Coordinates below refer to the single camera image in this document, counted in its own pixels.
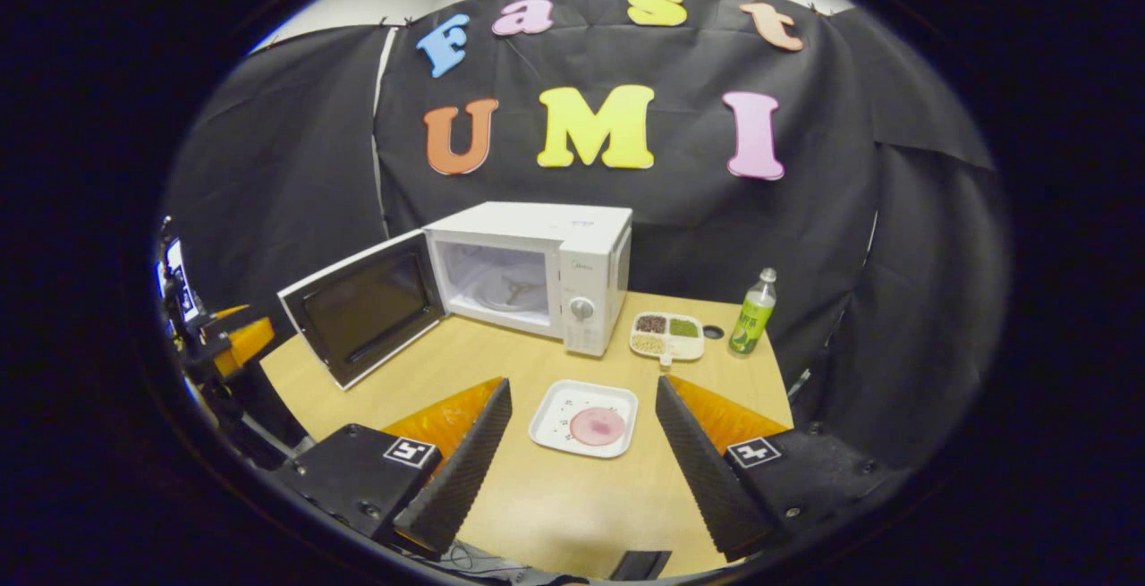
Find white divided dish with grains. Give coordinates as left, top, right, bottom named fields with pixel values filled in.
left=629, top=311, right=706, bottom=370

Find pink ham slice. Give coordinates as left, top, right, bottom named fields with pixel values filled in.
left=570, top=407, right=627, bottom=446

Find green drink bottle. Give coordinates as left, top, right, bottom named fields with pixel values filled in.
left=728, top=268, right=778, bottom=357

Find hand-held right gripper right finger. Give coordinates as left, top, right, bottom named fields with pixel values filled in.
left=655, top=375, right=915, bottom=563

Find white square plate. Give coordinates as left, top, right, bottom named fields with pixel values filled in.
left=528, top=379, right=640, bottom=460

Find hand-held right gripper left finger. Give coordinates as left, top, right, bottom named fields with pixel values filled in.
left=271, top=378, right=513, bottom=560

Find white microwave oven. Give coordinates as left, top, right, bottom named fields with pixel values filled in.
left=277, top=201, right=633, bottom=390

